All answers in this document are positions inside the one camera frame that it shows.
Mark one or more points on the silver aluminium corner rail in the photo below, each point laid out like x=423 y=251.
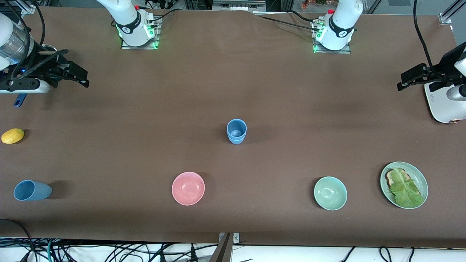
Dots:
x=445 y=18
x=27 y=8

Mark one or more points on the tall blue cup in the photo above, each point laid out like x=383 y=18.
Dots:
x=34 y=191

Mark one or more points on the toast slice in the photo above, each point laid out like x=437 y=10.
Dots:
x=389 y=179

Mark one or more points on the pink bowl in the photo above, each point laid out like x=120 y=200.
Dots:
x=188 y=188

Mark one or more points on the orange flower bunch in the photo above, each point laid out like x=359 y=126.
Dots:
x=307 y=4

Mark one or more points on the white toaster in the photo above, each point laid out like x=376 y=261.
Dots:
x=446 y=112

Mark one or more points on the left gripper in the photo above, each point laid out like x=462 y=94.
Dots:
x=444 y=66

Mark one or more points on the dark metal pole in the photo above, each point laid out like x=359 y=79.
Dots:
x=222 y=253

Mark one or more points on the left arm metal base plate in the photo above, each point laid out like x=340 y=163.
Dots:
x=331 y=51

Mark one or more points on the glass pot lid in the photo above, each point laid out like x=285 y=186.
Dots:
x=49 y=47

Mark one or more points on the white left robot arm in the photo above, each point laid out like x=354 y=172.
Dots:
x=340 y=32

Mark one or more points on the green plate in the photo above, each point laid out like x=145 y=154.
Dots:
x=422 y=182

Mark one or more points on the silver aluminium frame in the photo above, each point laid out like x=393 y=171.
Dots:
x=238 y=5

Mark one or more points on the mint green bowl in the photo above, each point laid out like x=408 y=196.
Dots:
x=330 y=193

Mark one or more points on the silver table edge bracket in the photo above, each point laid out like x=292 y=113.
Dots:
x=236 y=238

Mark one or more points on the yellow lemon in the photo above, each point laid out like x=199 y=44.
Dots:
x=12 y=136

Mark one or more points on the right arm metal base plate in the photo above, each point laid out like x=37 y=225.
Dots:
x=140 y=47

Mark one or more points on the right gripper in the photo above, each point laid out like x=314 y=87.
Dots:
x=40 y=65

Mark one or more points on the dark blue saucepan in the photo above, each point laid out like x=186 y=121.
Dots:
x=20 y=100

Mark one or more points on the green lettuce leaf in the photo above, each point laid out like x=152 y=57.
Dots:
x=406 y=191

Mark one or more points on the short blue cup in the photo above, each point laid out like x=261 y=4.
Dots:
x=236 y=142
x=236 y=125

